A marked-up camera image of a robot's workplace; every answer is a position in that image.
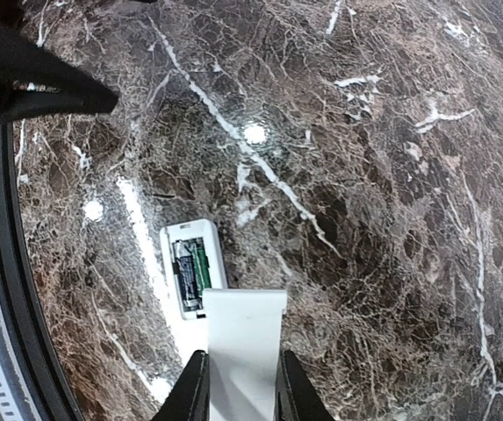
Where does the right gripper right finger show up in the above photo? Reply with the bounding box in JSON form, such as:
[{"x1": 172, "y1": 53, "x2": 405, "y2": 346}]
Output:
[{"x1": 275, "y1": 350, "x2": 334, "y2": 421}]

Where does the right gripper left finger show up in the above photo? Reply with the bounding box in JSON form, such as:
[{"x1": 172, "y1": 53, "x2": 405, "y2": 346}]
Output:
[{"x1": 152, "y1": 350, "x2": 210, "y2": 421}]

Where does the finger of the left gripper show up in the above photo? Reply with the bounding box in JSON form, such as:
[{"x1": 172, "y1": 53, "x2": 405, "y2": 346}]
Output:
[{"x1": 0, "y1": 24, "x2": 119, "y2": 124}]

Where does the white battery cover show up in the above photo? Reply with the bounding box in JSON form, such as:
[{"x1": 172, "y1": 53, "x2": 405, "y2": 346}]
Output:
[{"x1": 204, "y1": 289, "x2": 287, "y2": 420}]

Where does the black AAA battery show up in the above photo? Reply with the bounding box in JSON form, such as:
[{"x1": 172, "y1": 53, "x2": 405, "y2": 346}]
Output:
[{"x1": 174, "y1": 240, "x2": 200, "y2": 311}]

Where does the green AAA battery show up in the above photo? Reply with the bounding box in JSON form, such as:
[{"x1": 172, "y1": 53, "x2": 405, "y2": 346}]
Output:
[{"x1": 192, "y1": 244, "x2": 212, "y2": 294}]

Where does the white remote control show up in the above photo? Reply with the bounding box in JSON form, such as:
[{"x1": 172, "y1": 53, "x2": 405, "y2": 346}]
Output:
[{"x1": 159, "y1": 218, "x2": 228, "y2": 321}]

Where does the black front rail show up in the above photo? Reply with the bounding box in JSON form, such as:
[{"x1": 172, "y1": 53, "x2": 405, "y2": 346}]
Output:
[{"x1": 0, "y1": 124, "x2": 83, "y2": 420}]

